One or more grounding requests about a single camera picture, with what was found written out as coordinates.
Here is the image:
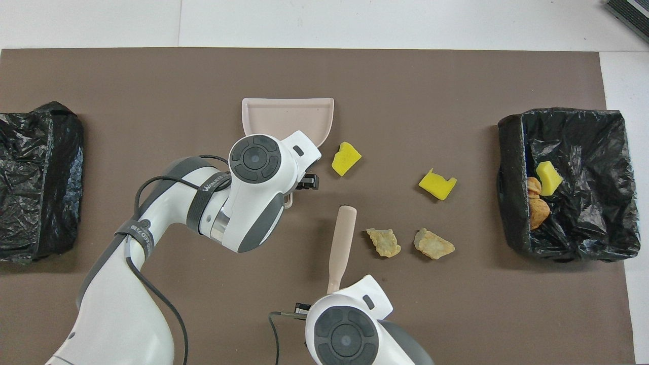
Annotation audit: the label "brown paper table mat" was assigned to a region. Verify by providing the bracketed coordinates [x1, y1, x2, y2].
[0, 48, 635, 365]

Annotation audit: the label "pale fried dumpling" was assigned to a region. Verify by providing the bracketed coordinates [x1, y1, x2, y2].
[366, 228, 402, 259]
[413, 228, 455, 260]

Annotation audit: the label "black bag lined bin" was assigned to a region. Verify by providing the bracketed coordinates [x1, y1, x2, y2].
[0, 101, 85, 265]
[496, 107, 640, 263]

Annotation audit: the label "brown fried croquette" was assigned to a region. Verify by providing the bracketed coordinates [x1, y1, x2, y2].
[528, 197, 551, 230]

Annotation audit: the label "dark ribbed device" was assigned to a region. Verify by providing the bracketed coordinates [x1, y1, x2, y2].
[603, 0, 649, 44]

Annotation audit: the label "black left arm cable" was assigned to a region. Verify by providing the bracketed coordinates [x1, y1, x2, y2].
[124, 155, 231, 365]

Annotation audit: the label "beige plastic dustpan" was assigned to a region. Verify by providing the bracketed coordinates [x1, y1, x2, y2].
[241, 97, 335, 209]

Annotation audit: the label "yellow sponge piece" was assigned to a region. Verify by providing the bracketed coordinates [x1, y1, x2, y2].
[418, 168, 457, 201]
[536, 161, 564, 196]
[331, 141, 363, 177]

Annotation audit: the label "beige brush black bristles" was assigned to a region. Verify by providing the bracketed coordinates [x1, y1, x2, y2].
[326, 205, 357, 295]

